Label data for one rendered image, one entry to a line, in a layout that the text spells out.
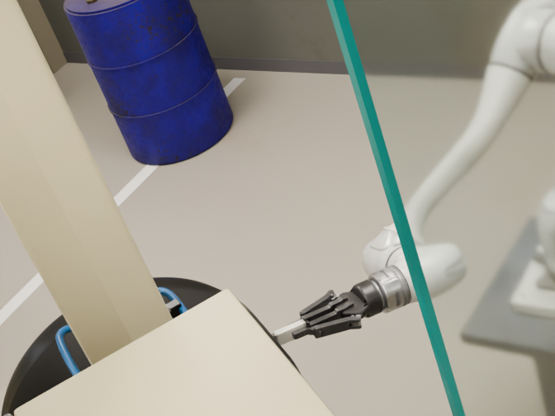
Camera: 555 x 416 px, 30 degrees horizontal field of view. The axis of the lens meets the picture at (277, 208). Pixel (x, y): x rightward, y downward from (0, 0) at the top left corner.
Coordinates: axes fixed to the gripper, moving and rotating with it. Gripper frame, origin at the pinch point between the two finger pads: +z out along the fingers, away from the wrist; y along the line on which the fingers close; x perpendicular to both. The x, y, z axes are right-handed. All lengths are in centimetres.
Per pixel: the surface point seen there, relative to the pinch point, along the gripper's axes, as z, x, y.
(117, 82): -45, 63, -303
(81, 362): 42.2, -20.3, 9.1
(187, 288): 17.9, -18.7, -1.9
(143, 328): 35, -45, 41
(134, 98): -50, 72, -300
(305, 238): -81, 109, -186
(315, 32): -153, 73, -305
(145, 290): 34, -51, 41
